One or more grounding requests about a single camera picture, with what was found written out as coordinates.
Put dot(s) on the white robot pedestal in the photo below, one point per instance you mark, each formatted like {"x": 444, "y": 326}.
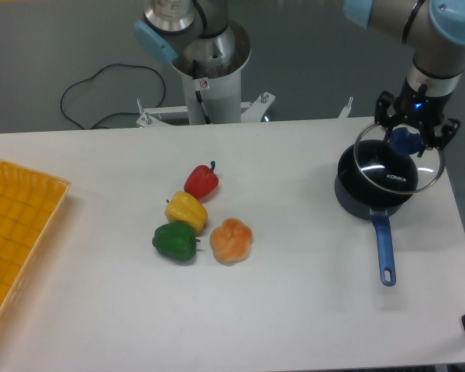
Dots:
{"x": 213, "y": 89}

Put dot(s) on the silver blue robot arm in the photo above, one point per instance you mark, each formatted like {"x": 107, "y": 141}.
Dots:
{"x": 435, "y": 29}

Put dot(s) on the orange bread roll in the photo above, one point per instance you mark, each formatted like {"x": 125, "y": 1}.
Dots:
{"x": 231, "y": 241}

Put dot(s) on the glass lid blue knob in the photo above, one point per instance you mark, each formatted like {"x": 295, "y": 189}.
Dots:
{"x": 395, "y": 160}

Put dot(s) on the yellow bell pepper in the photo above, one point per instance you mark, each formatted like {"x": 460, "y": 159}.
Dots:
{"x": 183, "y": 207}

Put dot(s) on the green bell pepper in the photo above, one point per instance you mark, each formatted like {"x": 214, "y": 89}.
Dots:
{"x": 176, "y": 241}

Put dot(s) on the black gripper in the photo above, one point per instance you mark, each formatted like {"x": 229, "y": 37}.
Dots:
{"x": 421, "y": 111}

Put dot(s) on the dark blue saucepan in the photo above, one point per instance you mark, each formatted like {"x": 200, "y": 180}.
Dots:
{"x": 361, "y": 199}

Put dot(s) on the yellow plastic basket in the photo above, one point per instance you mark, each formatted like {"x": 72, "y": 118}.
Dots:
{"x": 29, "y": 201}

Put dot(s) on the red bell pepper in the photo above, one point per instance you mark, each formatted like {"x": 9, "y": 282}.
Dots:
{"x": 202, "y": 181}

